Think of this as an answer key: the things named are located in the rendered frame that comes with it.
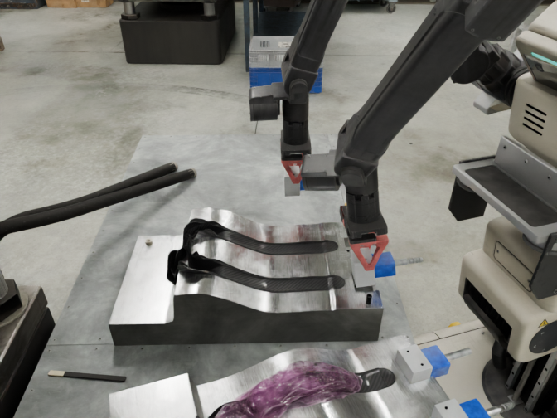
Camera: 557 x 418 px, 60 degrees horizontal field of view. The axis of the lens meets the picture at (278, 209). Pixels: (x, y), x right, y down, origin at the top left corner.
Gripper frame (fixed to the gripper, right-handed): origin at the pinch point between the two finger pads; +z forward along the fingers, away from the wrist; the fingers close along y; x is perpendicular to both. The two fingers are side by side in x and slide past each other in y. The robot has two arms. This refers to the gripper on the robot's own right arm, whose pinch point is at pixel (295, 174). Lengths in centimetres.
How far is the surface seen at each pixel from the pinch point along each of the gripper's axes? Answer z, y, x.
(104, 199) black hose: 4.4, 1.8, -45.3
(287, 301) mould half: 6.6, 33.8, -3.0
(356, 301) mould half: 6.2, 34.6, 9.7
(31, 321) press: 19, 26, -57
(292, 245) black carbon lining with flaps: 7.0, 17.5, -1.5
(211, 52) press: 85, -361, -64
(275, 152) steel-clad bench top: 15.5, -39.1, -4.7
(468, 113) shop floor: 101, -247, 144
